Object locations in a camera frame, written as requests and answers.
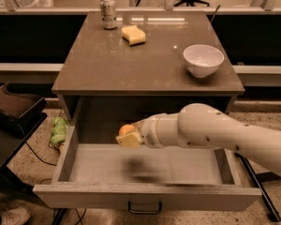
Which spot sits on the open grey top drawer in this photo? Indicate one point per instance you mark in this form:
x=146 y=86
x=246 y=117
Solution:
x=108 y=176

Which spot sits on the white bowl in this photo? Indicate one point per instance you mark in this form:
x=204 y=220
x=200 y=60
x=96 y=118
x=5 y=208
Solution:
x=202 y=60

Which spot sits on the black bar on floor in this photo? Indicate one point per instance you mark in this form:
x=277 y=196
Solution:
x=258 y=179

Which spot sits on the black chair seat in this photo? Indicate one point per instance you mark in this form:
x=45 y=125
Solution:
x=20 y=116

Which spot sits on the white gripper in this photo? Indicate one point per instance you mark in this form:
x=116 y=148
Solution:
x=149 y=130

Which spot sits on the grey cabinet with countertop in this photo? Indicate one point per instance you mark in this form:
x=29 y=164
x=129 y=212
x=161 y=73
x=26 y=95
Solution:
x=105 y=82

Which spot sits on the silver soda can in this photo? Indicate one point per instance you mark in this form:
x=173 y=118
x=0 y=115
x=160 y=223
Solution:
x=108 y=14

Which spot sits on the green chip bag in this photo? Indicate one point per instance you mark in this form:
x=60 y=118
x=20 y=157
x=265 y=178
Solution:
x=59 y=130

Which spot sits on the black drawer handle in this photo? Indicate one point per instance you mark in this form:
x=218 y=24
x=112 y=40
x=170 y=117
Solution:
x=144 y=209

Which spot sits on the orange fruit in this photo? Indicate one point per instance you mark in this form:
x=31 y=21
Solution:
x=125 y=129

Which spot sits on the yellow sponge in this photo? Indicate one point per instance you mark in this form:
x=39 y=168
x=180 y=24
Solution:
x=133 y=35

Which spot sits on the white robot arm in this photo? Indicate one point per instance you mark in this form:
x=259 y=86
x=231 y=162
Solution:
x=198 y=125

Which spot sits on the white shoe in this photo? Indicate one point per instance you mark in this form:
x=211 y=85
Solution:
x=16 y=216

